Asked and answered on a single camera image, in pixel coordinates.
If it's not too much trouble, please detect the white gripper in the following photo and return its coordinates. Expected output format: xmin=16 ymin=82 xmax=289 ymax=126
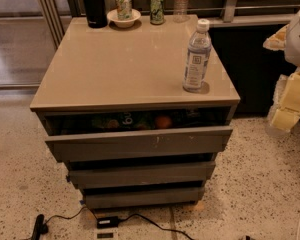
xmin=263 ymin=10 xmax=300 ymax=132

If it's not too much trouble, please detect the grey drawer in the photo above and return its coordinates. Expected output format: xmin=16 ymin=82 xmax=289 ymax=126
xmin=84 ymin=187 xmax=204 ymax=209
xmin=69 ymin=161 xmax=215 ymax=189
xmin=46 ymin=107 xmax=233 ymax=162

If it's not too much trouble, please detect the orange fruit in drawer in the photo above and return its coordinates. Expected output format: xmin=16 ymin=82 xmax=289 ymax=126
xmin=155 ymin=115 xmax=173 ymax=129

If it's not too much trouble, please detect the grey drawer cabinet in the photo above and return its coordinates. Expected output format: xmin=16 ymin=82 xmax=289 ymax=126
xmin=30 ymin=16 xmax=240 ymax=200

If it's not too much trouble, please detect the grey bottom drawer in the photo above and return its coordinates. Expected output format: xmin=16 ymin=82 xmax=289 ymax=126
xmin=84 ymin=187 xmax=204 ymax=209

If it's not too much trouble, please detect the grey top drawer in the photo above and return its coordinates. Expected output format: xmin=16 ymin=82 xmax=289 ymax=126
xmin=46 ymin=107 xmax=233 ymax=162

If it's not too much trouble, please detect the clear water bottle white cap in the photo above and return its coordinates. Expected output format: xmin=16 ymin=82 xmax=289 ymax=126
xmin=183 ymin=19 xmax=212 ymax=92

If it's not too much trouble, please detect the clear bottle at back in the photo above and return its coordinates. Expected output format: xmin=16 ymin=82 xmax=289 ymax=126
xmin=173 ymin=0 xmax=189 ymax=23

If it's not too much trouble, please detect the green drink can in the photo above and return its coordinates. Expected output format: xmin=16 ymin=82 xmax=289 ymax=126
xmin=150 ymin=0 xmax=164 ymax=25

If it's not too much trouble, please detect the green can in bowl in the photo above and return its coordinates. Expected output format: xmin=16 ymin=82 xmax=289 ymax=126
xmin=116 ymin=0 xmax=132 ymax=19

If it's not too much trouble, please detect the green snack bag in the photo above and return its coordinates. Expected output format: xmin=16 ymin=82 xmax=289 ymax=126
xmin=91 ymin=112 xmax=155 ymax=131

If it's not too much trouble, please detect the white ceramic bowl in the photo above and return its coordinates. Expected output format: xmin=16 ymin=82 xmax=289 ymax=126
xmin=107 ymin=9 xmax=141 ymax=28

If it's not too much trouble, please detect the black insulated flask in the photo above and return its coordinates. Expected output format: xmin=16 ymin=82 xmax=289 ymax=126
xmin=83 ymin=0 xmax=108 ymax=28

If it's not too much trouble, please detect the black power adapter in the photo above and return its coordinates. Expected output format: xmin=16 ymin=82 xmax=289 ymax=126
xmin=96 ymin=216 xmax=119 ymax=229

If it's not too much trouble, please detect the white floor label card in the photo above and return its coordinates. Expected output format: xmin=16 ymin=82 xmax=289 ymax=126
xmin=96 ymin=229 xmax=119 ymax=240

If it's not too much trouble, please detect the black plug block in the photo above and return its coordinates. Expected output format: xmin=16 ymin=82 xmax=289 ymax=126
xmin=30 ymin=214 xmax=49 ymax=240

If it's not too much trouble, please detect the black power cable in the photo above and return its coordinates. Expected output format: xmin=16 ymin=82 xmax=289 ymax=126
xmin=44 ymin=205 xmax=195 ymax=240

